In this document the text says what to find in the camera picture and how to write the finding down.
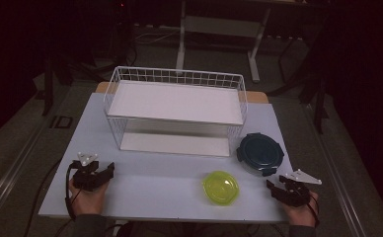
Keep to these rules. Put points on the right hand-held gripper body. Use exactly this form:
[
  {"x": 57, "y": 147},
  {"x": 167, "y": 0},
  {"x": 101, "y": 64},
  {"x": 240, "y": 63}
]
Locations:
[{"x": 298, "y": 194}]

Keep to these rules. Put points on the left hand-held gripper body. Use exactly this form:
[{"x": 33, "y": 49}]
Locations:
[{"x": 82, "y": 176}]

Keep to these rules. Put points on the yellow-green plastic bowl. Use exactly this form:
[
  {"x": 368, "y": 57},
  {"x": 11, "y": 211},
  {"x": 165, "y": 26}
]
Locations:
[{"x": 220, "y": 188}]

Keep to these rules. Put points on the person's right hand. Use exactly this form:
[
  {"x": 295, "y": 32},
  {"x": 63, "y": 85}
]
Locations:
[{"x": 299, "y": 214}]

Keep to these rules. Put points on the dark blue container lid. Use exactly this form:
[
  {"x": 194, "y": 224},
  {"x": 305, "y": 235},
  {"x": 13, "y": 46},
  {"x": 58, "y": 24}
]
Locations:
[{"x": 260, "y": 154}]

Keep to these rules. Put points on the black floor socket box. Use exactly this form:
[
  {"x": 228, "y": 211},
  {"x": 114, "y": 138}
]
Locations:
[{"x": 61, "y": 122}]

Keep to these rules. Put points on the dark metal stand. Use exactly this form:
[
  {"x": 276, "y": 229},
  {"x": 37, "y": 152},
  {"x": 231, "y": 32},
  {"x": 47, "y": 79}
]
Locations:
[{"x": 318, "y": 105}]

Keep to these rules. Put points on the white metal desk frame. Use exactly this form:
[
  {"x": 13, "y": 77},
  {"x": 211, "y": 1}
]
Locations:
[{"x": 183, "y": 36}]

